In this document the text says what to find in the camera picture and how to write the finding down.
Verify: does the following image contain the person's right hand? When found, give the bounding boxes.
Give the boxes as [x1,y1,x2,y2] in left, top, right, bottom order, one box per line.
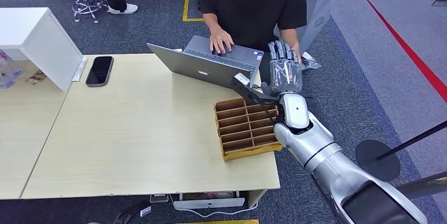
[209,28,235,55]

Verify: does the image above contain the person's left hand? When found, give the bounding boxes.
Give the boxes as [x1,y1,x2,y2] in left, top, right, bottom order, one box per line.
[291,43,303,65]

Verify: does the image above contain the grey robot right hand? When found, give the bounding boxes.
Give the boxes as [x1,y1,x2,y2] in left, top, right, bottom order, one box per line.
[260,40,304,97]

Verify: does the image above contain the cardboard divider box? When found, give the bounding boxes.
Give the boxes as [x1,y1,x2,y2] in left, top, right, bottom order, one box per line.
[213,97,283,162]

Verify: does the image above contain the seated person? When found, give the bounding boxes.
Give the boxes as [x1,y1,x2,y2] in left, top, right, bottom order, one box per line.
[199,0,308,87]

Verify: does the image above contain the clear plastic bag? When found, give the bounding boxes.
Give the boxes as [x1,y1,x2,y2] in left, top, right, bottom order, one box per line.
[300,51,322,71]

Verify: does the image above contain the grey laptop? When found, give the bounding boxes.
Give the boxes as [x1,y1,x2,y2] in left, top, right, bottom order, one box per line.
[146,35,265,89]

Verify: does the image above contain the grey standing kiosk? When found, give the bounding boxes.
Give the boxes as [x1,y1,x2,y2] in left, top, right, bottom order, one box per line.
[297,0,339,55]

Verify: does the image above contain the black round stanchion base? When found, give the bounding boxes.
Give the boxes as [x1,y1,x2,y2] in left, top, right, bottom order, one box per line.
[355,139,402,182]

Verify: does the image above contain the black smartphone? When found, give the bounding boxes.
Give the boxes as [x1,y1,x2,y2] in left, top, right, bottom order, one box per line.
[85,55,115,88]

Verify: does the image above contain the chrome chair base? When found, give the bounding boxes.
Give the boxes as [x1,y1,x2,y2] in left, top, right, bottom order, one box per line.
[72,0,110,24]

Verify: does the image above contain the white flat strip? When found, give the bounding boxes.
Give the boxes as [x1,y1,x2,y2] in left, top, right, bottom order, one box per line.
[71,56,89,83]

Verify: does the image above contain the black stanchion pole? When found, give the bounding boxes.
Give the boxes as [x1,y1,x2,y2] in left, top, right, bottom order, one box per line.
[375,120,447,162]

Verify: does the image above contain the white under-desk drawer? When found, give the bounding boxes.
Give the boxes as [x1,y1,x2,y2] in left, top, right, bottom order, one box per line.
[172,190,246,211]

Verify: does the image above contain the chrome stanchion pole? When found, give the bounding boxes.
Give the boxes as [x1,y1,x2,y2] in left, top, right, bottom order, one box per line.
[395,170,447,201]

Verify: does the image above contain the white desk shelf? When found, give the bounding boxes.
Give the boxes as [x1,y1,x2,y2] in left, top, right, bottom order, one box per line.
[0,7,84,93]

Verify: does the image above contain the small printed packet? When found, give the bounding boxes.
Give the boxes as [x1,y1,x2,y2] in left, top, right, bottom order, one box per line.
[25,70,47,86]

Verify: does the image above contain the clear plastic bottle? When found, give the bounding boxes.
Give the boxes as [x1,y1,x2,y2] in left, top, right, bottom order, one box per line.
[0,49,25,90]

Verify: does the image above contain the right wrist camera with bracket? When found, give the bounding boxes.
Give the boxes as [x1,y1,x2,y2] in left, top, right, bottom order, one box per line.
[230,72,281,124]

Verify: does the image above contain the white cable under desk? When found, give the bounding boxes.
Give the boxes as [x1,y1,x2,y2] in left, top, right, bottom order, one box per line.
[169,194,260,219]

